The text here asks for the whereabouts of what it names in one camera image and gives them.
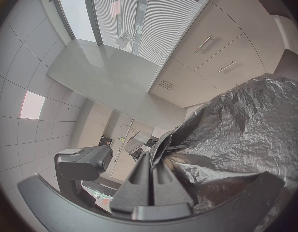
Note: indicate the beige cabinet with drawers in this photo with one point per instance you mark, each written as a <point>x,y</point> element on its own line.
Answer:
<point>212,57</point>

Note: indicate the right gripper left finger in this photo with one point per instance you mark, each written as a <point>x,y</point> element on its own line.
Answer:
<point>129,197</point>

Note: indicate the window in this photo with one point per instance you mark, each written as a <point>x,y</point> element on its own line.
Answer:
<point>91,13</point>

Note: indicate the black plastic bag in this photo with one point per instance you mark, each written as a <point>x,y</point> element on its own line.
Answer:
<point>236,134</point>

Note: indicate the ceiling light panel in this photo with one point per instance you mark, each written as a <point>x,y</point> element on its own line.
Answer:
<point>33,105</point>

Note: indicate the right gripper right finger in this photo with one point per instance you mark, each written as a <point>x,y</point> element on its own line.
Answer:
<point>173,197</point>

